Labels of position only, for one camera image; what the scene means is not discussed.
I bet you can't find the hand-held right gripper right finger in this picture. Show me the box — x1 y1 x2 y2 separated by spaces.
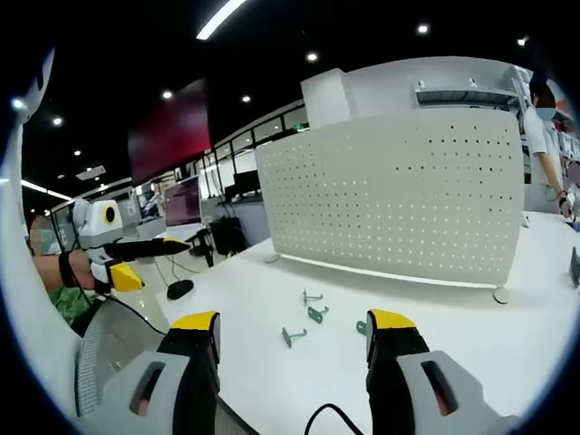
364 309 502 435

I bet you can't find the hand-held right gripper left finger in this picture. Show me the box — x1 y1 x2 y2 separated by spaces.
97 310 223 435

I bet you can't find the white perforated mounting plate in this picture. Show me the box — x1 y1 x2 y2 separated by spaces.
254 108 527 305

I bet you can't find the person's left hand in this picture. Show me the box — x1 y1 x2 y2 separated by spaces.
72 249 98 290

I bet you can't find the black computer mouse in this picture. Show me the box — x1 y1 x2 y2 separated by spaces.
166 279 196 302

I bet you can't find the computer monitor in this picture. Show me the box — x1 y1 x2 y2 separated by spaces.
163 177 203 228

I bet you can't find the green patterned clothing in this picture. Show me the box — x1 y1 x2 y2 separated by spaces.
48 286 94 325

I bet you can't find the white mesh chair back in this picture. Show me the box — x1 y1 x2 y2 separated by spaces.
73 297 174 419

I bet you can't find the black computer tower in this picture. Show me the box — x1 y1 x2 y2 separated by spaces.
208 217 248 257

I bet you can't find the white curved panel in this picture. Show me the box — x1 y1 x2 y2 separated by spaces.
0 44 85 409

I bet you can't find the large dark red screen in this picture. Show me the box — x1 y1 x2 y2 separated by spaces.
127 77 214 188

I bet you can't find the black monitor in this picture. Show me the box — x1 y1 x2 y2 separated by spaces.
232 169 263 199

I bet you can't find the dark grey object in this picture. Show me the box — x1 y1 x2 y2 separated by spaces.
567 246 580 289

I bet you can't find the ceiling strip light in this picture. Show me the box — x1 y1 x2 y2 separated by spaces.
195 0 249 41

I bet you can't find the white cabinet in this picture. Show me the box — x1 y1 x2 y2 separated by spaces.
300 55 532 133

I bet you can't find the black mouse cable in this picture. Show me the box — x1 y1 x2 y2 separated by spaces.
153 252 201 285

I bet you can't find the black wrist strap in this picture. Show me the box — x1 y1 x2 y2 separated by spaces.
57 251 79 288

